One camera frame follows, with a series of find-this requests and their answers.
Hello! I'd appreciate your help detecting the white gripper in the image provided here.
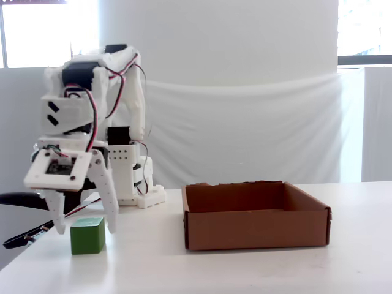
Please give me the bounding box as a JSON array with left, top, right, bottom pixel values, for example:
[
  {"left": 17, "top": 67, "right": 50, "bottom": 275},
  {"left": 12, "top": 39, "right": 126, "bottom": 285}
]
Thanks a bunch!
[{"left": 32, "top": 134, "right": 119, "bottom": 236}]

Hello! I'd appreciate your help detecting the green wooden cube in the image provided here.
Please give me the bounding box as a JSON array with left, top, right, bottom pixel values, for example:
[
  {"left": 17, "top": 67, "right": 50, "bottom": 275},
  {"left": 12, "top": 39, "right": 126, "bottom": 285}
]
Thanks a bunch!
[{"left": 70, "top": 216, "right": 107, "bottom": 256}]

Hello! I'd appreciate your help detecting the brown cardboard box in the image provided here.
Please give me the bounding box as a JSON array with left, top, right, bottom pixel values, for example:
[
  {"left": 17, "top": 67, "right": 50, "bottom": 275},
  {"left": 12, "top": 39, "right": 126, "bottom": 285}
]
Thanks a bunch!
[{"left": 181, "top": 179, "right": 333, "bottom": 252}]

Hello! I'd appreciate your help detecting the black table clamp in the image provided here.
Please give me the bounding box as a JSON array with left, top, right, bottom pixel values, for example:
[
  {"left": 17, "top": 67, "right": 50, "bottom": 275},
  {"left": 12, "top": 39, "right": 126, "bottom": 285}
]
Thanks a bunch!
[{"left": 0, "top": 179, "right": 104, "bottom": 216}]

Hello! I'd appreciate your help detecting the dark circuit board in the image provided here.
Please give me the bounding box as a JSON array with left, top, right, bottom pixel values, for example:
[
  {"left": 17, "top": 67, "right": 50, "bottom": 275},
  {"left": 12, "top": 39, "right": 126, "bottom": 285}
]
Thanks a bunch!
[{"left": 2, "top": 224, "right": 50, "bottom": 250}]

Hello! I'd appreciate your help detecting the bright wide window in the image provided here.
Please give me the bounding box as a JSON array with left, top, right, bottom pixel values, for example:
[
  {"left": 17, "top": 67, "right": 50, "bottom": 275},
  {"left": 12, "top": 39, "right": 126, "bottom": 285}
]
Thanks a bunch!
[{"left": 0, "top": 0, "right": 100, "bottom": 69}]

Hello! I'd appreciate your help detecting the white backdrop cloth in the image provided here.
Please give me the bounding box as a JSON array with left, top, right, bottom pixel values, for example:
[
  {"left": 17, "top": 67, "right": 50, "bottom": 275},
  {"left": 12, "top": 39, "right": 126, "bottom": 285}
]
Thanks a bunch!
[{"left": 0, "top": 66, "right": 366, "bottom": 191}]

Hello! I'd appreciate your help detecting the white side panel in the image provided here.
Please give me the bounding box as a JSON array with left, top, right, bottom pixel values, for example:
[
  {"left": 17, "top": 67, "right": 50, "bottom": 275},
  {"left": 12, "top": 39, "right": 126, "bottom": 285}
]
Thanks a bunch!
[{"left": 361, "top": 66, "right": 392, "bottom": 184}]

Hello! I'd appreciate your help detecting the bright narrow window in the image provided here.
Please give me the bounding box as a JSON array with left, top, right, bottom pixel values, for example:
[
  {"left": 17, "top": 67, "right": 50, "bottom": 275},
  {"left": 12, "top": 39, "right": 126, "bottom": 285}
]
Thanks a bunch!
[{"left": 337, "top": 0, "right": 392, "bottom": 66}]

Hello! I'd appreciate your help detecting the red black power wire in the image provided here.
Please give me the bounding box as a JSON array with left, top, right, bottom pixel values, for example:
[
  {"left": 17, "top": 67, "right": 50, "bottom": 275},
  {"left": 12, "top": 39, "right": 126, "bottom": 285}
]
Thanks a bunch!
[{"left": 65, "top": 197, "right": 102, "bottom": 220}]

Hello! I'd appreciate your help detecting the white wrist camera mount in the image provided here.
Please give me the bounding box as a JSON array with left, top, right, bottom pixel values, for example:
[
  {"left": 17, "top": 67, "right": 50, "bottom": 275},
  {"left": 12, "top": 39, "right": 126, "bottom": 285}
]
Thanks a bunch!
[{"left": 23, "top": 149, "right": 94, "bottom": 193}]

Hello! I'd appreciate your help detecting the red black servo wire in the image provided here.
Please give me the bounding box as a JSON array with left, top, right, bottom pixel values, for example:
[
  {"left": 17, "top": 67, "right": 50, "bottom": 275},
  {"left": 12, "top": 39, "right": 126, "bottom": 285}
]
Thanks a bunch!
[{"left": 65, "top": 84, "right": 100, "bottom": 153}]

